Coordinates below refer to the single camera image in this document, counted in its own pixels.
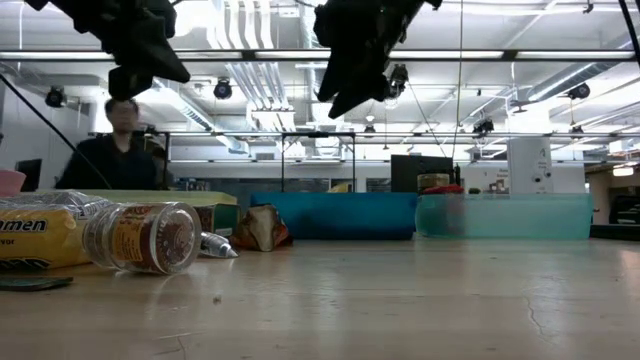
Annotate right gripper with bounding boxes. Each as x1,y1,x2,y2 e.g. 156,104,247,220
313,0,444,120

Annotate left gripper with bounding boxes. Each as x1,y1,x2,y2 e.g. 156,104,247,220
27,0,192,101

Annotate translucent yellow plastic bin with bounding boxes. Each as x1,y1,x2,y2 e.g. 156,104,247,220
34,188,240,221

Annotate small red container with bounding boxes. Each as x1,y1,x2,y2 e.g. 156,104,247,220
422,184,466,196

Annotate small saffron glass jar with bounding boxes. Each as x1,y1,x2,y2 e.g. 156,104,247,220
82,200,203,276

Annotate silvery yellow ramen pack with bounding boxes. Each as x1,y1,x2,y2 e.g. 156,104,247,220
0,188,112,272

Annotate long ceiling light strip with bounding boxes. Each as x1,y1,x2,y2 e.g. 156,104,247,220
0,51,114,60
169,51,244,60
394,50,505,60
517,50,637,60
254,50,331,60

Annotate person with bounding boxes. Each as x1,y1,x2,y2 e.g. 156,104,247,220
54,97,159,191

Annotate black monitor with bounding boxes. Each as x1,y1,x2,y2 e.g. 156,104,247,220
389,154,457,194

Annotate teal blue plastic bin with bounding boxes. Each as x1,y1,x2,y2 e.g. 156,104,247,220
249,191,419,242

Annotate black horizontal beam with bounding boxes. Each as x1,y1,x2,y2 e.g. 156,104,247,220
0,48,640,63

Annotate red patterned tin box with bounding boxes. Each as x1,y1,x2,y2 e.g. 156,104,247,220
192,203,242,237

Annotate pink plastic bowl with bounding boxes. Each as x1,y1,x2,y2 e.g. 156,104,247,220
0,168,27,199

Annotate brown foil packet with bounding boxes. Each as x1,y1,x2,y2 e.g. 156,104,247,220
229,203,295,253

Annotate white square column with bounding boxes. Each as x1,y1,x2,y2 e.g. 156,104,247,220
507,137,554,195

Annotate translucent mint green bin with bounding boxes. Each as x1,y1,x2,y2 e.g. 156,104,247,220
414,192,596,242

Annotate black background cabinet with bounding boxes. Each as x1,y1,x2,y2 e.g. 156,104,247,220
608,193,640,226

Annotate silver ventilation duct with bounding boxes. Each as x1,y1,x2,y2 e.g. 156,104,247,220
298,0,321,101

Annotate black background rig frame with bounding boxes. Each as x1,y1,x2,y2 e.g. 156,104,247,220
142,129,357,194

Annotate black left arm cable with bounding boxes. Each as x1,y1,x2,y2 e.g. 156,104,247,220
0,73,113,191

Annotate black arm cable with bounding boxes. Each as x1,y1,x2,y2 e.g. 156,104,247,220
0,73,113,191
617,0,640,69

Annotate dark wall screen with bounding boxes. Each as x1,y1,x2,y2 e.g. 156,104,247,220
14,158,44,193

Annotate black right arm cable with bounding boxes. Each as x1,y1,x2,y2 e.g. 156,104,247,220
617,0,640,69

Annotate black aluminium table frame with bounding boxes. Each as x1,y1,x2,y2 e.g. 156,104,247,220
589,224,640,242

